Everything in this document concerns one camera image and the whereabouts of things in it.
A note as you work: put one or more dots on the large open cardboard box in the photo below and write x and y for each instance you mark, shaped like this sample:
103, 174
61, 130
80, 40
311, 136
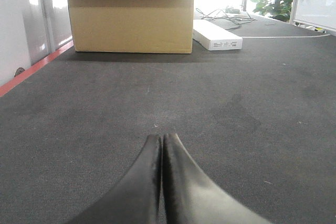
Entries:
132, 26

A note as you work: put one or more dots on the red conveyor frame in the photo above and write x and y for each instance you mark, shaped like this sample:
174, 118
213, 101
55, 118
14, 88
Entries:
34, 68

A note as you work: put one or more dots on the long white carton box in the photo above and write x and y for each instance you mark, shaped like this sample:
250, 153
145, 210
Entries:
215, 38

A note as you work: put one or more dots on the whiteboard with metal frame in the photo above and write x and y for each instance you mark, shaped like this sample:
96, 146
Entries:
315, 13

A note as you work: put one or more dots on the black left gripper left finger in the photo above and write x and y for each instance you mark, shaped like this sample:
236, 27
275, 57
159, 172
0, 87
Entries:
135, 198

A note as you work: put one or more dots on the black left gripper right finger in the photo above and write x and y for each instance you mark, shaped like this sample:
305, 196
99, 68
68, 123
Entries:
191, 196

